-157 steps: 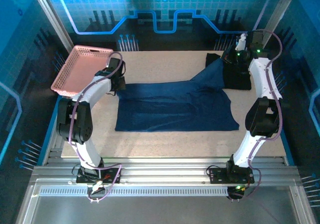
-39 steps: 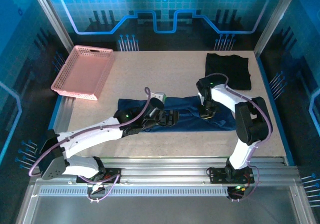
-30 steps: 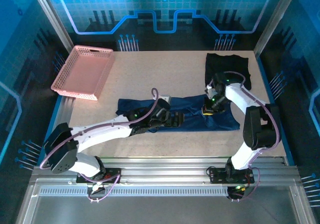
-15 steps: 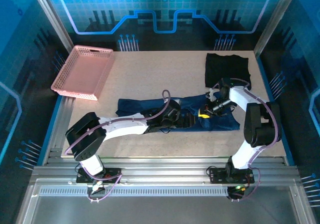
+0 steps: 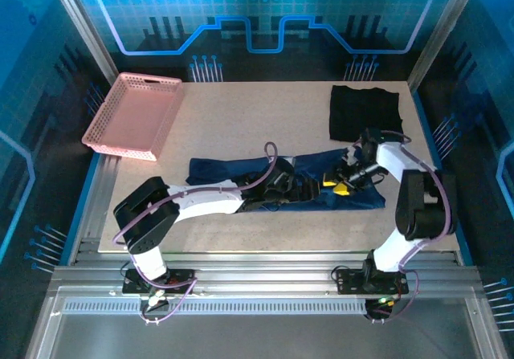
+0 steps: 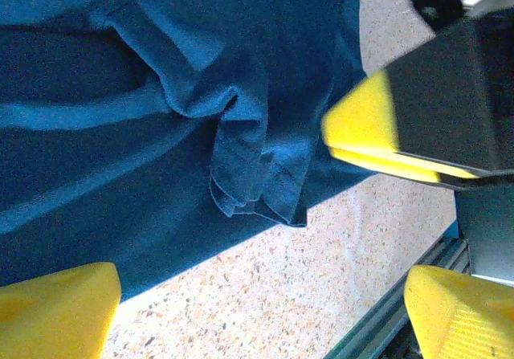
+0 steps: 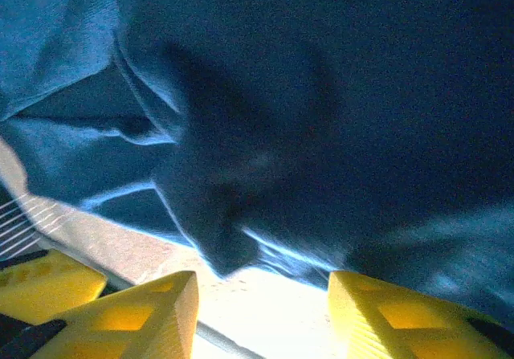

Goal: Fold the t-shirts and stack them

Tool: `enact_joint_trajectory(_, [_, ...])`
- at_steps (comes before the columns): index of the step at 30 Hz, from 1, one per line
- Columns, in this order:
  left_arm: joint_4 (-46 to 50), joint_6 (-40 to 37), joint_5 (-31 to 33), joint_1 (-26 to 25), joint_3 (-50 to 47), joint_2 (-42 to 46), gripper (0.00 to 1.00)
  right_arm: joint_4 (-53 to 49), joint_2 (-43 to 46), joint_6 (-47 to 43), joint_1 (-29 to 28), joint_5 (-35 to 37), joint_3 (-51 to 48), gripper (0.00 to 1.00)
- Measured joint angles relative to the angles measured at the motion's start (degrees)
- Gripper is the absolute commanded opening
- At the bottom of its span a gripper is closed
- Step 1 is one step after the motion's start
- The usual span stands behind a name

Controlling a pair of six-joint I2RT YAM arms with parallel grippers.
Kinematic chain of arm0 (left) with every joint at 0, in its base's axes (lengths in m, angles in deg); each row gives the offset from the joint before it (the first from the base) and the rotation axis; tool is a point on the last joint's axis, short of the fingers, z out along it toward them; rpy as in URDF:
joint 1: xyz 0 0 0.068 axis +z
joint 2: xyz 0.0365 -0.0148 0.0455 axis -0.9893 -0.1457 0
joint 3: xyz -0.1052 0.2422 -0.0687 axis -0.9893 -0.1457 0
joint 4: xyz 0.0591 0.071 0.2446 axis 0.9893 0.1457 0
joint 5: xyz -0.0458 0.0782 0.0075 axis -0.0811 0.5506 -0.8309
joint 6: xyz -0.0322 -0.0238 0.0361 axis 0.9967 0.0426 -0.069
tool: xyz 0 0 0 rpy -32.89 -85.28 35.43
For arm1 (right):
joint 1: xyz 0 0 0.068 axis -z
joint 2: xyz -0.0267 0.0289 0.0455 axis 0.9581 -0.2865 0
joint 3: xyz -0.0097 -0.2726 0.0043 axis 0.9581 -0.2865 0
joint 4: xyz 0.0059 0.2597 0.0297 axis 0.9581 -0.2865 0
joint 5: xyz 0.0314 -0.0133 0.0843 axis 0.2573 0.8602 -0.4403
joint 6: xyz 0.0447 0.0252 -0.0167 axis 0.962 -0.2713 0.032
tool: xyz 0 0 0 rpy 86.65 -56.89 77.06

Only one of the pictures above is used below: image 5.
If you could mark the navy blue t-shirt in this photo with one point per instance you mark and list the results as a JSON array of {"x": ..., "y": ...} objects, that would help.
[{"x": 213, "y": 170}]

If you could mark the pink perforated plastic basket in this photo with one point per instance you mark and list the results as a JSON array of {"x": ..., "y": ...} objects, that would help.
[{"x": 132, "y": 114}]

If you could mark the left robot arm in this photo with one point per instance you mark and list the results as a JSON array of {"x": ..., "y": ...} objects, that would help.
[{"x": 201, "y": 206}]

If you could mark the folded black t-shirt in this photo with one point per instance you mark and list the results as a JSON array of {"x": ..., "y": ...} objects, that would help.
[{"x": 361, "y": 106}]

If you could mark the blue table edge strip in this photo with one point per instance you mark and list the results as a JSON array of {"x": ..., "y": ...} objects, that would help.
[
  {"x": 79, "y": 214},
  {"x": 421, "y": 110}
]

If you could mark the black electronics module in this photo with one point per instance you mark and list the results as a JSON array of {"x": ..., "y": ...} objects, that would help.
[{"x": 379, "y": 311}]

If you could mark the grey metal front platform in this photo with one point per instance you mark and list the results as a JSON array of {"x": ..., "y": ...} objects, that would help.
[{"x": 261, "y": 339}]

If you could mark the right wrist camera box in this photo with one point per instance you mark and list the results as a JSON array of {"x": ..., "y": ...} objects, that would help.
[{"x": 350, "y": 154}]

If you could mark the aluminium front rail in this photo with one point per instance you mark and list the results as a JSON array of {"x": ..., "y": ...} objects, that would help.
[{"x": 261, "y": 274}]

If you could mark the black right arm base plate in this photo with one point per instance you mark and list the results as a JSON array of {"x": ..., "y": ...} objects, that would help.
[{"x": 349, "y": 284}]

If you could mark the aluminium frame post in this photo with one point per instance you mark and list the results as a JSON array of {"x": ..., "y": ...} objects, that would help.
[
  {"x": 89, "y": 33},
  {"x": 441, "y": 33}
]

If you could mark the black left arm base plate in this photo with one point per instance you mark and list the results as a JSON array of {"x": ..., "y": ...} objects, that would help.
[{"x": 130, "y": 287}]

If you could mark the aluminium side rail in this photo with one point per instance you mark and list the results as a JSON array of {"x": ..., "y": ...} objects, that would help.
[{"x": 94, "y": 214}]

